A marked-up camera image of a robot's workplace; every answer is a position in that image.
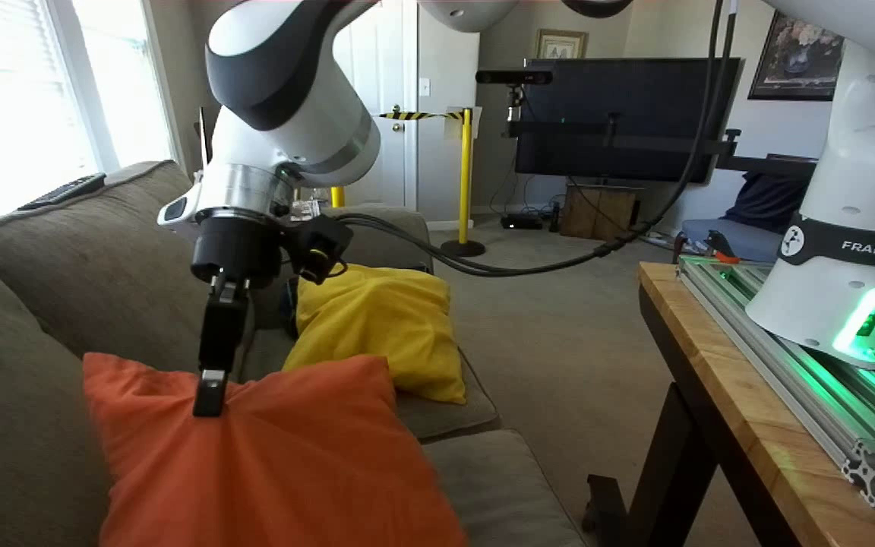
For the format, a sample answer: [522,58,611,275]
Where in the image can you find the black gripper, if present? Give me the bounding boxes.
[187,206,288,420]

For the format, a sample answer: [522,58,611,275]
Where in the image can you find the orange pillow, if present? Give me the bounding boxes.
[78,350,472,547]

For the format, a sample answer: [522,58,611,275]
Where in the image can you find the yellow cloth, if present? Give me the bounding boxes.
[283,262,472,406]

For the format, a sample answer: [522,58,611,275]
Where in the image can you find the grey fabric sofa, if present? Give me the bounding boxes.
[0,158,586,547]

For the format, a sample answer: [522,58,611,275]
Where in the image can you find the dark flat remote control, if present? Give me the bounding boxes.
[14,171,109,212]

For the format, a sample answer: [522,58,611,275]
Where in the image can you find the yellow black barrier tape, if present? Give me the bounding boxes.
[374,104,466,127]

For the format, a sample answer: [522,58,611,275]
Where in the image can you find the white window blinds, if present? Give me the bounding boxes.
[0,0,175,232]

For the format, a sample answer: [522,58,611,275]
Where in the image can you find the black floor object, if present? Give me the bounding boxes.
[497,204,562,233]

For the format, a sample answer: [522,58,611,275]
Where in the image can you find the large black television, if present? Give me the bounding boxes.
[511,54,743,188]

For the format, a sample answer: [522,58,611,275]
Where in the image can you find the orange black clamp tool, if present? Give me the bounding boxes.
[701,229,748,270]

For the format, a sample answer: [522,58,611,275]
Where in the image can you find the wooden table with black legs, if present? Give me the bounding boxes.
[582,257,875,547]

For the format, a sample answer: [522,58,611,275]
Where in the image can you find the blue cushioned chair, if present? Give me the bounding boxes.
[678,165,813,269]

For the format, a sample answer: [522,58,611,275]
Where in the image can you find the dark framed poster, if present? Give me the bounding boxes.
[748,10,847,104]

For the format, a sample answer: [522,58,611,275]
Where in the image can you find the black stereo camera bar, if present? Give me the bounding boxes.
[473,66,556,89]

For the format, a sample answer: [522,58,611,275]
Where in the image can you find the small framed wall picture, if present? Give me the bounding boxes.
[535,28,589,62]

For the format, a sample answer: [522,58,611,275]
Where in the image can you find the aluminium rail base frame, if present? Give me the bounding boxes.
[678,252,875,527]

